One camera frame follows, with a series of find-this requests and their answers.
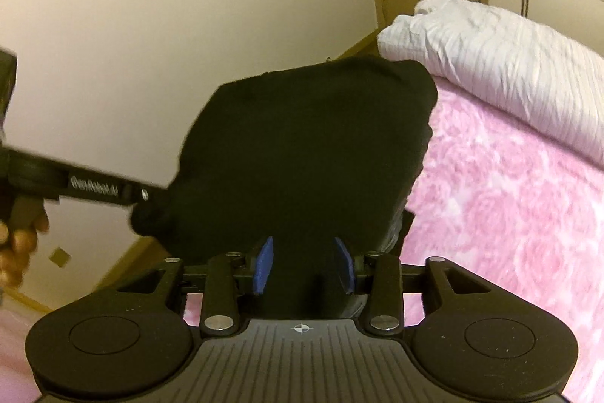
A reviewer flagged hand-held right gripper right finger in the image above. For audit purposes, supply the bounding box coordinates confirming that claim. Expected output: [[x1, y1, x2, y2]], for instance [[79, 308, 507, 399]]
[[334, 237, 489, 335]]

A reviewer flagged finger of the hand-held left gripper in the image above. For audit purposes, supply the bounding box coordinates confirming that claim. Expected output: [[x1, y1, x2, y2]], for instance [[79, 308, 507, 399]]
[[123, 181, 167, 208]]

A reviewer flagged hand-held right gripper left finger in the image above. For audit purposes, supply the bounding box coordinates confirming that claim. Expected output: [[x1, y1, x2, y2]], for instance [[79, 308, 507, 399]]
[[116, 235, 275, 335]]

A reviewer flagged black zip jacket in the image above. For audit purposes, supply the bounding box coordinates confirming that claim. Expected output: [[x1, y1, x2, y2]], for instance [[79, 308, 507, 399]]
[[129, 56, 439, 319]]

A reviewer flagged person's left hand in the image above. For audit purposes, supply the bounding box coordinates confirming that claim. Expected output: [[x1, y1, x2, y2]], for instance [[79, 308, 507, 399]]
[[0, 213, 51, 289]]

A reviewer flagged pink floral bed sheet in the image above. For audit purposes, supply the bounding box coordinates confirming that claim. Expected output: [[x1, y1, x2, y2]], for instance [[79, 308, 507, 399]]
[[0, 82, 604, 403]]

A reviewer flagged white rolled duvet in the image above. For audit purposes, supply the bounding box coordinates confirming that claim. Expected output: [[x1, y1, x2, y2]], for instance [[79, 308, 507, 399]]
[[377, 0, 604, 163]]

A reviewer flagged beige wall socket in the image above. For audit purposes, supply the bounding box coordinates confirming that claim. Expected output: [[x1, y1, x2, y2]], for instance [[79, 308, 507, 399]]
[[48, 247, 72, 270]]

